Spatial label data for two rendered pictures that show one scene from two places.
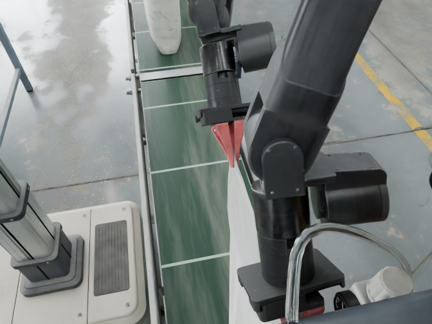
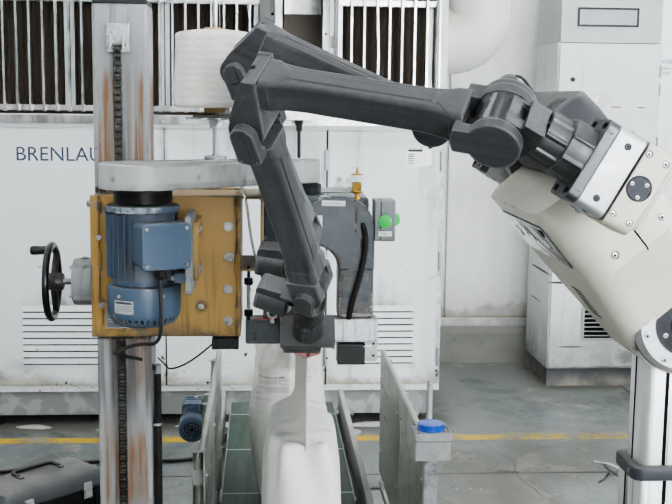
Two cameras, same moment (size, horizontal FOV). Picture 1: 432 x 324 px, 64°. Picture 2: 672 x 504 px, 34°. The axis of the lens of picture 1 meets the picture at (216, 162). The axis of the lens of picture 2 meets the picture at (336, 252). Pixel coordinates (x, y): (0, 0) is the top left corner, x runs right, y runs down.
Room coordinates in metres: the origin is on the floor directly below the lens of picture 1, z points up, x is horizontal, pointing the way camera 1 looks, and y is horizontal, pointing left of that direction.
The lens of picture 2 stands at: (2.45, 0.32, 1.55)
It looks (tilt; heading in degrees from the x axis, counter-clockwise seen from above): 8 degrees down; 188
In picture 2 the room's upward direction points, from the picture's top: 1 degrees clockwise
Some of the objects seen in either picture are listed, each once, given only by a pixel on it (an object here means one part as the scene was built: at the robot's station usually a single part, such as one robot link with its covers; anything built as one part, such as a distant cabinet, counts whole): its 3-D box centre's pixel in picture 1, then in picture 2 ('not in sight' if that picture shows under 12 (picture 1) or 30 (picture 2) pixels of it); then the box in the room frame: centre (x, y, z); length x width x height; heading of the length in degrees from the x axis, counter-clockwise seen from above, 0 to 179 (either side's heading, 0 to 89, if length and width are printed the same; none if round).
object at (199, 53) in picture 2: not in sight; (214, 70); (0.21, -0.25, 1.61); 0.17 x 0.17 x 0.17
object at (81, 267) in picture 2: not in sight; (84, 280); (0.07, -0.59, 1.14); 0.11 x 0.06 x 0.11; 12
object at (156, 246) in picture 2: not in sight; (161, 250); (0.33, -0.33, 1.25); 0.10 x 0.08 x 0.12; 127
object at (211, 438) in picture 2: not in sight; (211, 462); (-0.48, -0.44, 0.53); 1.05 x 0.02 x 0.41; 12
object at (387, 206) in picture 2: not in sight; (383, 219); (-0.01, 0.08, 1.28); 0.08 x 0.05 x 0.09; 12
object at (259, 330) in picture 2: not in sight; (263, 329); (0.05, -0.18, 1.04); 0.08 x 0.06 x 0.05; 102
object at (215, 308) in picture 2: not in sight; (167, 259); (0.01, -0.42, 1.18); 0.34 x 0.25 x 0.31; 102
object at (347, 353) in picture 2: not in sight; (357, 351); (0.00, 0.03, 0.98); 0.09 x 0.05 x 0.05; 102
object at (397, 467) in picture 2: not in sight; (401, 460); (-0.59, 0.08, 0.53); 1.05 x 0.02 x 0.41; 12
